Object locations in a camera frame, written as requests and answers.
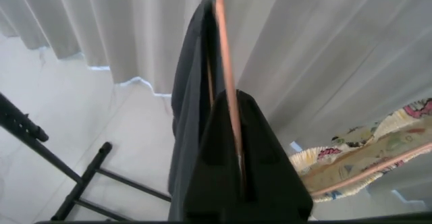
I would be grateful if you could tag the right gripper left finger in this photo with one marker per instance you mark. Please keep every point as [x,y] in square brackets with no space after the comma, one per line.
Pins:
[212,183]

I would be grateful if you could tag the black clothes rack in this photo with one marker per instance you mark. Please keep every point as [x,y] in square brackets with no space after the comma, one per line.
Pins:
[30,133]

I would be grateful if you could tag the dark grey garment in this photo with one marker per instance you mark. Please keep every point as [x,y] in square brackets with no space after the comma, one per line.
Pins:
[189,116]

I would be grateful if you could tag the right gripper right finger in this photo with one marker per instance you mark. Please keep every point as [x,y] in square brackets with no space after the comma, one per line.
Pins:
[276,187]

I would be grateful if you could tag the cream printed garment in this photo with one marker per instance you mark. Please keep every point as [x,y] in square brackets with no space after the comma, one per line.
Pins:
[371,143]

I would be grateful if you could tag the white curtain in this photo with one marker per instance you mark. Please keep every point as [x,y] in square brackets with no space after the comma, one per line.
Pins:
[320,48]

